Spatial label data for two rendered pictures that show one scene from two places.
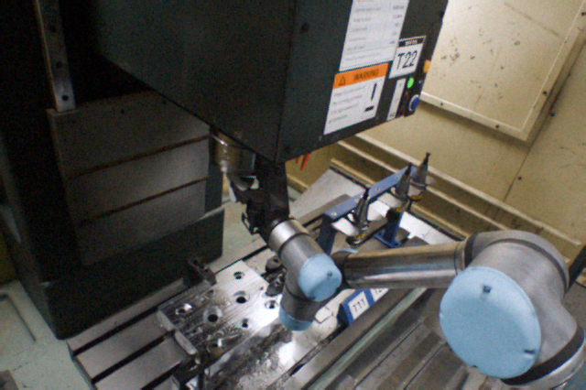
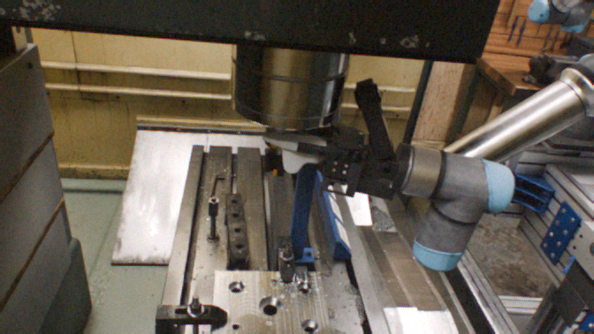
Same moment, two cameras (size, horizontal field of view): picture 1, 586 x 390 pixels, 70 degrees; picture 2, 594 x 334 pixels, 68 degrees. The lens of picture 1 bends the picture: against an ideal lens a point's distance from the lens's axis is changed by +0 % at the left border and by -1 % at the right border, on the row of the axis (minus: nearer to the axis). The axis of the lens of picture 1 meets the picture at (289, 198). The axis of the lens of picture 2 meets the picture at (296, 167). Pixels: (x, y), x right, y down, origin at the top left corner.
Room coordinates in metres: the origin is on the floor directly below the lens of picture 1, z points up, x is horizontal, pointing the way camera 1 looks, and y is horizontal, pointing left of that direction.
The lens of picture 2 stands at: (0.39, 0.54, 1.69)
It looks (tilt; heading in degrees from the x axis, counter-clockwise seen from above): 31 degrees down; 311
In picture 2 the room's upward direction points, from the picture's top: 8 degrees clockwise
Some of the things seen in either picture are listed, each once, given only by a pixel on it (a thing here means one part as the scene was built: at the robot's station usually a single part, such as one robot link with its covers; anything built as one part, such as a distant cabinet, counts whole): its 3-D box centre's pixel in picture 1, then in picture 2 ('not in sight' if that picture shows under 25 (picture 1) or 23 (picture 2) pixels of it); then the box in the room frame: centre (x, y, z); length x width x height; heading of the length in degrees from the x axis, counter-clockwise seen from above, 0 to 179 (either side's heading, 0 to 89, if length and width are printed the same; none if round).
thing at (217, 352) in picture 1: (199, 370); not in sight; (0.57, 0.15, 0.97); 0.13 x 0.03 x 0.15; 141
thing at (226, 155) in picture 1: (246, 135); (289, 66); (0.80, 0.11, 1.49); 0.16 x 0.16 x 0.12
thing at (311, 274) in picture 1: (309, 268); (468, 184); (0.57, -0.06, 1.35); 0.11 x 0.08 x 0.09; 36
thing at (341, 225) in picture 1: (346, 228); not in sight; (0.90, -0.16, 1.21); 0.07 x 0.05 x 0.01; 51
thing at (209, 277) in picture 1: (200, 275); (192, 323); (0.88, 0.22, 0.97); 0.13 x 0.03 x 0.15; 51
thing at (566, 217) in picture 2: not in sight; (558, 233); (0.50, -0.78, 0.94); 0.09 x 0.01 x 0.18; 137
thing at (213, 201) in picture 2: not in sight; (213, 217); (1.12, 0.00, 0.96); 0.03 x 0.03 x 0.13
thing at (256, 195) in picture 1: (268, 216); (362, 163); (0.70, 0.04, 1.36); 0.12 x 0.08 x 0.09; 36
